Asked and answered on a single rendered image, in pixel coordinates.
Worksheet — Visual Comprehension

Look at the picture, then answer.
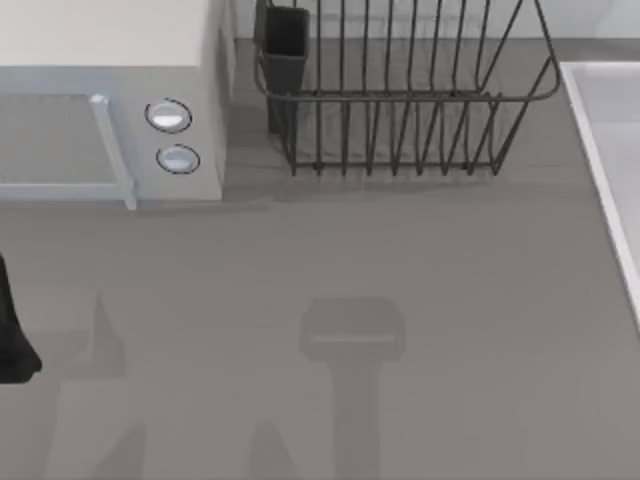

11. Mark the round silver microwave knob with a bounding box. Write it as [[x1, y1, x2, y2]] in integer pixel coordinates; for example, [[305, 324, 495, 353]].
[[144, 97, 193, 135], [155, 143, 201, 176]]

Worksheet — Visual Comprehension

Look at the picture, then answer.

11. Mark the microwave oven door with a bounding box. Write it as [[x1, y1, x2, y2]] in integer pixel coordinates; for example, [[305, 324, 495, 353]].
[[0, 66, 138, 211]]

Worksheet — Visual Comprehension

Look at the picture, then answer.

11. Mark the dark grey cutlery holder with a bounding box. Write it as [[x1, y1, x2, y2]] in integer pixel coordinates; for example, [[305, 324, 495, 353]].
[[254, 3, 311, 135]]

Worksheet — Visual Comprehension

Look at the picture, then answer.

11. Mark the pale microwave oven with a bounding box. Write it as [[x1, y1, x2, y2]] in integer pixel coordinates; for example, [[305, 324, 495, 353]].
[[0, 0, 236, 211]]

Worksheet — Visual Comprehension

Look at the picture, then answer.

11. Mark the dark wire dish rack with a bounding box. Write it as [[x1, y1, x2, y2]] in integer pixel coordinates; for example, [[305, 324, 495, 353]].
[[252, 0, 561, 177]]

